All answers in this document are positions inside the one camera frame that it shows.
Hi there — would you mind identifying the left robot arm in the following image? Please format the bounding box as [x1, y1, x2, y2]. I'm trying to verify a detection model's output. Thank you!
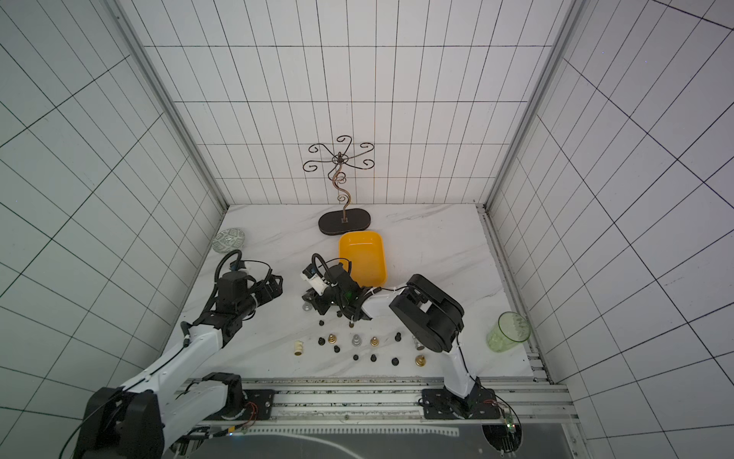
[66, 250, 283, 458]

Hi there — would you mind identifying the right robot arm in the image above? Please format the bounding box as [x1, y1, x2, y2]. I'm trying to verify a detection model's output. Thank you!
[301, 263, 505, 420]

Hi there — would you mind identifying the yellow plastic storage box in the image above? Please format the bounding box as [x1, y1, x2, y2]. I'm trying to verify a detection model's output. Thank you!
[338, 231, 388, 287]

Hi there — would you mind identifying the metal jewelry stand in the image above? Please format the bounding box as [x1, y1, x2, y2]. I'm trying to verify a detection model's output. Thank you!
[302, 134, 375, 236]

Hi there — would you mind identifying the green glass cup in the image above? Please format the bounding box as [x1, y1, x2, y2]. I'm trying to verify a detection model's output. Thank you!
[487, 312, 531, 353]

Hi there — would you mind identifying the aluminium mounting rail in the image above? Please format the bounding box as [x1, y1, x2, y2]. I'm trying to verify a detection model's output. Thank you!
[117, 375, 580, 428]

